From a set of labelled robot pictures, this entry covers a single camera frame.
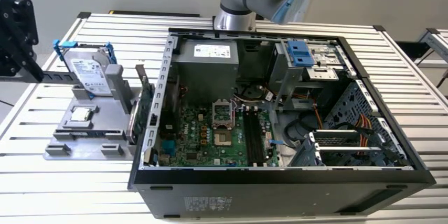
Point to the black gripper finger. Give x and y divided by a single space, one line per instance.
28 64

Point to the black RAM slot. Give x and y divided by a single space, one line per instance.
252 134
261 134
257 134
248 134

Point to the hard disk in blue carrier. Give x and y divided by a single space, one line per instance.
87 64

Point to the silver CPU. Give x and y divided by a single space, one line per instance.
81 115

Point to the grey parts rack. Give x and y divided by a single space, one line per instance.
104 119

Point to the green graphics card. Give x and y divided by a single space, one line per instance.
143 103

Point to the grey power supply unit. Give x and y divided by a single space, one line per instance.
207 77

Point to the metal locking lever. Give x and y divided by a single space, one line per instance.
232 115

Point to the CPU socket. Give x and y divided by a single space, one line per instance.
224 137

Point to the green motherboard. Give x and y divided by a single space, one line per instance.
227 153

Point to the black open PC case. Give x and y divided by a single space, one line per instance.
244 197

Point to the metal drive cage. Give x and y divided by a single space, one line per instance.
321 73

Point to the metal disk bay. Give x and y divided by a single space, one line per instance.
349 149

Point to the black rail with yellow end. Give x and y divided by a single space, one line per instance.
157 13

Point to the blue plastic drive bracket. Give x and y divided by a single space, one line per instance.
299 51

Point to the aluminium side table frame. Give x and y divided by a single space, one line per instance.
433 37

